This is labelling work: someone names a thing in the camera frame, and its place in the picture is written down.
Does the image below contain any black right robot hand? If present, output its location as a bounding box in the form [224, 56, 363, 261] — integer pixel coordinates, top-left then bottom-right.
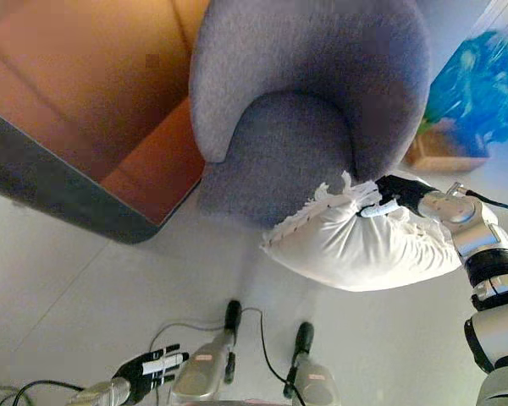
[361, 174, 429, 220]

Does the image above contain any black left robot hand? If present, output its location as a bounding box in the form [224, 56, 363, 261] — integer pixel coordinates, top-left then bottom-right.
[111, 343, 191, 399]

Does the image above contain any white fringed pillow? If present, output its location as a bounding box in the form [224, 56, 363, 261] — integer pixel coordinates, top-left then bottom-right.
[260, 170, 465, 293]

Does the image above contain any silver left robot leg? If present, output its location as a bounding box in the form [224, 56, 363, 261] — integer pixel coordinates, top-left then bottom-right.
[170, 329, 238, 406]

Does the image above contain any silver robot leg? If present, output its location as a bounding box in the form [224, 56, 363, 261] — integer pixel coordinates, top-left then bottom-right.
[170, 329, 238, 406]
[284, 354, 338, 406]

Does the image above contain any wooden planter box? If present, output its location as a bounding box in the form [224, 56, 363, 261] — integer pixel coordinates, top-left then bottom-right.
[404, 125, 492, 173]

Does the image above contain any black left robot foot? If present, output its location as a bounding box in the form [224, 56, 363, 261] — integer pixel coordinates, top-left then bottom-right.
[224, 299, 244, 339]

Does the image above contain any black robot foot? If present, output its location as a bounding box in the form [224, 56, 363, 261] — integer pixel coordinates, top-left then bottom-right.
[224, 299, 244, 339]
[295, 321, 316, 357]

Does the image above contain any grey fabric tub armchair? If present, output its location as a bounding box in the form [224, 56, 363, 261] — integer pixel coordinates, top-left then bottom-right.
[188, 0, 433, 233]

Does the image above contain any leafy potted plant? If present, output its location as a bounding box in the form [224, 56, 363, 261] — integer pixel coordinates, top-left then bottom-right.
[422, 28, 508, 158]

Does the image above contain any black right robot foot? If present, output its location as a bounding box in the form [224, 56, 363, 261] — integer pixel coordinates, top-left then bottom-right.
[295, 321, 316, 357]

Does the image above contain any silver right robot leg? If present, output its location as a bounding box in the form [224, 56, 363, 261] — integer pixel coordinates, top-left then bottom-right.
[284, 354, 338, 406]

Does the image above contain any grey leg cable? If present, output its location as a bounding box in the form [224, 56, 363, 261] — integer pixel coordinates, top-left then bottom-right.
[150, 306, 264, 352]

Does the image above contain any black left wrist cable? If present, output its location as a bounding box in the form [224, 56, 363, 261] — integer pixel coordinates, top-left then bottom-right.
[6, 379, 86, 406]

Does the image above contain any black leg cable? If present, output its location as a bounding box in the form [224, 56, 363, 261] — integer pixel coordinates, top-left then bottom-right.
[258, 311, 290, 384]

